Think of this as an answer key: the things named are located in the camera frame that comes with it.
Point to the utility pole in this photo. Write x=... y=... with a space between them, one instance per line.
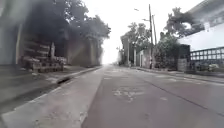
x=151 y=36

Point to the green bush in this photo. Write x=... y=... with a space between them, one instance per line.
x=168 y=50

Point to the raised concrete kerb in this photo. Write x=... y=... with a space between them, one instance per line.
x=186 y=76

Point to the grey concrete wall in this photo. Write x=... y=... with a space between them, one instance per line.
x=81 y=53

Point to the grey concrete building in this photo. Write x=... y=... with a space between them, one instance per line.
x=8 y=33

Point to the grey concrete sidewalk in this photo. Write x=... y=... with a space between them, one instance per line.
x=23 y=85

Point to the pale gate wall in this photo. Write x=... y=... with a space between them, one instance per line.
x=144 y=58

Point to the pale concrete road edge strip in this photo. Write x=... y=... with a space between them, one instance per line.
x=63 y=103

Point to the grey asphalt road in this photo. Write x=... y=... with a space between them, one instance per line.
x=146 y=103

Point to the large dark tree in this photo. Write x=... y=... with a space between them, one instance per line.
x=66 y=23

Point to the green trees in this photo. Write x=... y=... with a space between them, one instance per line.
x=138 y=38

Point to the white building with dark railing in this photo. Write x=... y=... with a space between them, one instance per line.
x=205 y=40

